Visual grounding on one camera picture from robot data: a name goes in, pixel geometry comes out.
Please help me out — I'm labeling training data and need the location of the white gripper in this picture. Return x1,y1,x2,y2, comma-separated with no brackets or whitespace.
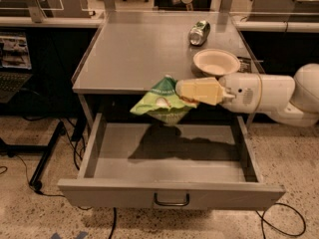
175,73,261,114

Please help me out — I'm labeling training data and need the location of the green rice chip bag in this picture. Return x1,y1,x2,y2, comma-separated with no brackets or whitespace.
131,76,198,124

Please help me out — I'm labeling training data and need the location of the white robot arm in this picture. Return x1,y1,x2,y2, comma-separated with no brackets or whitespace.
175,63,319,126

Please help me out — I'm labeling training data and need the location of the open grey top drawer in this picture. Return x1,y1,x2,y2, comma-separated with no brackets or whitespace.
58,114,285,210

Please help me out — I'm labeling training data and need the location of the white paper bowl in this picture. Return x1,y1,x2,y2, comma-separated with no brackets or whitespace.
193,49,240,77

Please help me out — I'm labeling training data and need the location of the dark snack bar packet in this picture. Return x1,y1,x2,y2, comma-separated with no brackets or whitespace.
238,57,252,73

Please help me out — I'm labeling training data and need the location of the green soda can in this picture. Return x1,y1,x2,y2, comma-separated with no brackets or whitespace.
188,20,210,46

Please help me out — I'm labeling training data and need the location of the grey metal cabinet table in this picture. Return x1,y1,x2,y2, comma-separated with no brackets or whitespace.
73,11,263,123

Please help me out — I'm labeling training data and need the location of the laptop computer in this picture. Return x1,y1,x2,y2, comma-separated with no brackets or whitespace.
0,31,32,104

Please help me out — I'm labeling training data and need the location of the black desk stand leg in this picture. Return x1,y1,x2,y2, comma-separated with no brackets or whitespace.
0,121,66,192

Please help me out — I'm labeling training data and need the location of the black drawer handle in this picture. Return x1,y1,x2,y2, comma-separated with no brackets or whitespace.
154,193,190,207

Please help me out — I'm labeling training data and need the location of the black floor cable right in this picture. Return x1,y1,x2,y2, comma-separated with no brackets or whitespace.
256,202,307,239

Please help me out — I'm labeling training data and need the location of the black floor cable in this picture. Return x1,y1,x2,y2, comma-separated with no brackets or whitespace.
256,202,307,239
0,117,94,211

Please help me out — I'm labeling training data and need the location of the black cable under drawer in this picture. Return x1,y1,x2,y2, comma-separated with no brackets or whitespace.
108,206,119,239

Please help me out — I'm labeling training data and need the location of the black floor cable left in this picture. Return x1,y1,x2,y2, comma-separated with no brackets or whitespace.
0,117,94,211

